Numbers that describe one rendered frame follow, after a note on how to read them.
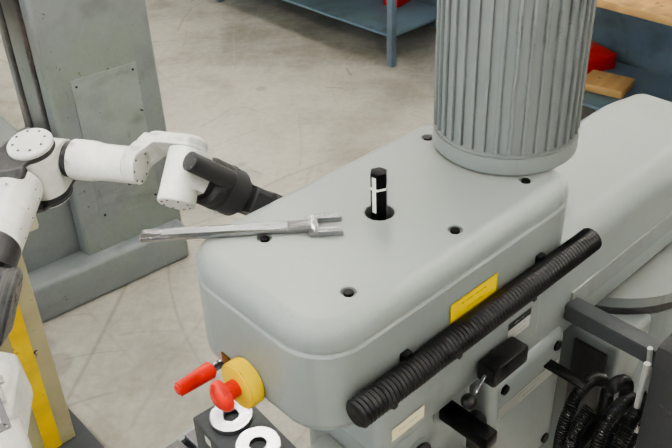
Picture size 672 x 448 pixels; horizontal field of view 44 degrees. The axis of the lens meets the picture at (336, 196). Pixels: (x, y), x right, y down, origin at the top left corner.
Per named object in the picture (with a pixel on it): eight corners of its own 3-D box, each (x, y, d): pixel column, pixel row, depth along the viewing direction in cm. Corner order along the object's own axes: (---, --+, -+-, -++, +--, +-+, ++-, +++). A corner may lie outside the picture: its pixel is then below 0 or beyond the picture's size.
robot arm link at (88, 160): (144, 174, 152) (48, 164, 156) (130, 130, 144) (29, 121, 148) (120, 215, 144) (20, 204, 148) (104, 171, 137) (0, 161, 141)
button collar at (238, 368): (254, 418, 97) (249, 381, 94) (223, 392, 101) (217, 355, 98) (267, 409, 98) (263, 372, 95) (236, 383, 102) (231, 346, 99)
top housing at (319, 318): (325, 458, 92) (318, 350, 83) (189, 343, 108) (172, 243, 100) (570, 270, 118) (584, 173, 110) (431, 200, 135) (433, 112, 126)
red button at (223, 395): (227, 422, 96) (223, 397, 93) (207, 403, 98) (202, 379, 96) (250, 406, 97) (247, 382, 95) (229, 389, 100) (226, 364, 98)
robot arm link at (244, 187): (233, 224, 161) (186, 205, 153) (251, 178, 162) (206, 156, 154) (275, 238, 152) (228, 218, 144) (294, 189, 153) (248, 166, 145)
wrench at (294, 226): (138, 248, 99) (137, 242, 99) (143, 229, 103) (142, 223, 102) (343, 235, 100) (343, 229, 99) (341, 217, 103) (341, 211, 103)
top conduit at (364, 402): (367, 435, 89) (366, 412, 87) (340, 414, 92) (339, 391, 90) (601, 254, 114) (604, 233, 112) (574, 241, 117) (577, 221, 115)
